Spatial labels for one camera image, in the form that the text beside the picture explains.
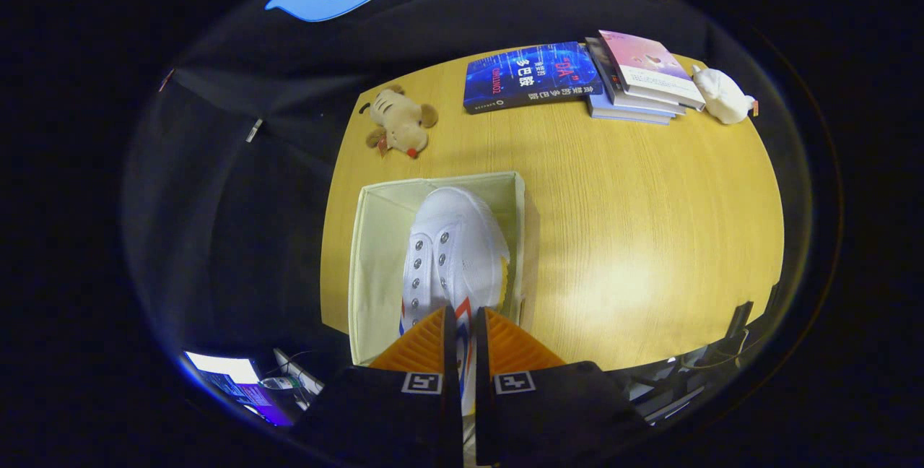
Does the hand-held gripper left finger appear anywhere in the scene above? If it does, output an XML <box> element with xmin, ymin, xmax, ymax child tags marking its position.
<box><xmin>289</xmin><ymin>305</ymin><xmax>464</xmax><ymax>468</ymax></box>

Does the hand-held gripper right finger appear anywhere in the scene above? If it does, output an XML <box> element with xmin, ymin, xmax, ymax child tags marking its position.
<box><xmin>474</xmin><ymin>305</ymin><xmax>654</xmax><ymax>468</ymax></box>

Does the beige fabric storage box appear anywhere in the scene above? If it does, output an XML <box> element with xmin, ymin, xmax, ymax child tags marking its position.
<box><xmin>349</xmin><ymin>170</ymin><xmax>540</xmax><ymax>368</ymax></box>

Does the white canvas shoe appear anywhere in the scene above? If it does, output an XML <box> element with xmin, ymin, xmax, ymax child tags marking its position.
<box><xmin>399</xmin><ymin>186</ymin><xmax>511</xmax><ymax>468</ymax></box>

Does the laptop computer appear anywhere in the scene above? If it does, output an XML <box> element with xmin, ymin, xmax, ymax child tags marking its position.
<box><xmin>184</xmin><ymin>350</ymin><xmax>297</xmax><ymax>428</ymax></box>

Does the tan plush dog toy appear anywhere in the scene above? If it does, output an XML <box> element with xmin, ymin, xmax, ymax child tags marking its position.
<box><xmin>359</xmin><ymin>85</ymin><xmax>440</xmax><ymax>160</ymax></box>

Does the light blue book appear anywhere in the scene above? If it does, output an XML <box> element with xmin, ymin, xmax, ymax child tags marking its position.
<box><xmin>588</xmin><ymin>92</ymin><xmax>674</xmax><ymax>126</ymax></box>

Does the blue cover book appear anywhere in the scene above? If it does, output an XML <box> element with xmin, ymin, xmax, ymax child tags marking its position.
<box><xmin>463</xmin><ymin>41</ymin><xmax>604</xmax><ymax>116</ymax></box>

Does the dark cover book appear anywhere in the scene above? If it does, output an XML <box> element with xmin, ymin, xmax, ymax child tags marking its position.
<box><xmin>585</xmin><ymin>36</ymin><xmax>687</xmax><ymax>117</ymax></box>

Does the pink cover book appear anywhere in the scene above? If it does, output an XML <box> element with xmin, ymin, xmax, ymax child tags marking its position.
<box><xmin>598</xmin><ymin>30</ymin><xmax>707</xmax><ymax>112</ymax></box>

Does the white plush toy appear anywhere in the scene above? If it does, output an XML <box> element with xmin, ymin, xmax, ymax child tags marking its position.
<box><xmin>692</xmin><ymin>65</ymin><xmax>757</xmax><ymax>126</ymax></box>

